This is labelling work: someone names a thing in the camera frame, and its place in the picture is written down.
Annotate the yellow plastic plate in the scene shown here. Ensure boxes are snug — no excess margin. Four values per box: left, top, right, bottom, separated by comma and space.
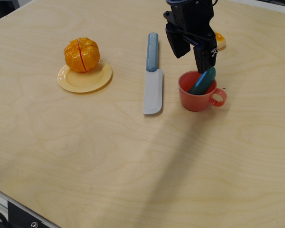
57, 61, 113, 93

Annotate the orange plastic cup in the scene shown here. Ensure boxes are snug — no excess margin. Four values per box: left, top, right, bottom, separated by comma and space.
178, 71, 227, 112

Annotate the toy bread loaf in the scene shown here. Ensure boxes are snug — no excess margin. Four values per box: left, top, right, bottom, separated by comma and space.
214, 31, 226, 50

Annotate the green toy cucumber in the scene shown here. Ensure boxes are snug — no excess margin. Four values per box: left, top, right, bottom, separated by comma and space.
188, 66, 216, 95

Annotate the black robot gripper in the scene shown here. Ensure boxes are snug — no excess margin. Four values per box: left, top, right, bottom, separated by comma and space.
164, 0, 218, 73

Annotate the orange toy tangerine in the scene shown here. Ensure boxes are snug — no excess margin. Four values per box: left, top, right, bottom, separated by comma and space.
64, 38, 100, 73

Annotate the toy knife blue handle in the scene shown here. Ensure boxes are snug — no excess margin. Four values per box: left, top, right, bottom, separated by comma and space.
143, 32, 163, 115

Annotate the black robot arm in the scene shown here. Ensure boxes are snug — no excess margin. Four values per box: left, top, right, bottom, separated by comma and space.
163, 0, 218, 74

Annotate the black corner bracket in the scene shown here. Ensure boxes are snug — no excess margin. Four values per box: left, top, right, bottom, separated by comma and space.
8, 200, 59, 228

